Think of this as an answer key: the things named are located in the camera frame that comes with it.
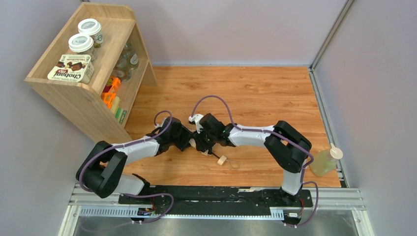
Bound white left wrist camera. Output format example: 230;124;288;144
154;120;165;128

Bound pale green pump bottle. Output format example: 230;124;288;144
309;143;343;177

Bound glass jars in shelf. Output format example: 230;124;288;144
111;43;139;82

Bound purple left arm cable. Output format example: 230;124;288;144
78;111;173;193

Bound white-lidded jar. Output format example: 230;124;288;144
68;33;97;62
77;18;104;48

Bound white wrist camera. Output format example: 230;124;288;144
188;114;204;125
154;120;165;128

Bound front white-lidded jar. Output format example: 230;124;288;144
68;33;97;62

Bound aluminium frame rail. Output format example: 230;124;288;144
59;185;374;236

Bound orange box on shelf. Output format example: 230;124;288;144
100;77;121;109

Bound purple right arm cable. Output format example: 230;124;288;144
190;95;320;228

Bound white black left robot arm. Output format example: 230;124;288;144
76;117;193;198

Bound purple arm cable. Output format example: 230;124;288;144
78;111;173;193
190;95;320;228

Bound back white-lidded jar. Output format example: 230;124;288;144
77;18;104;48

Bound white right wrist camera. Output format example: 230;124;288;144
188;114;204;125

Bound green box on shelf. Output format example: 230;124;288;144
115;107;127;124

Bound wooden shelf unit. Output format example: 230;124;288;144
25;2;157;143

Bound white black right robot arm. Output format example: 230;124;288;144
189;113;312;207

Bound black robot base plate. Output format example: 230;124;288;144
118;185;313;216

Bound Chobani yogurt pack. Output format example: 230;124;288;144
47;55;94;84

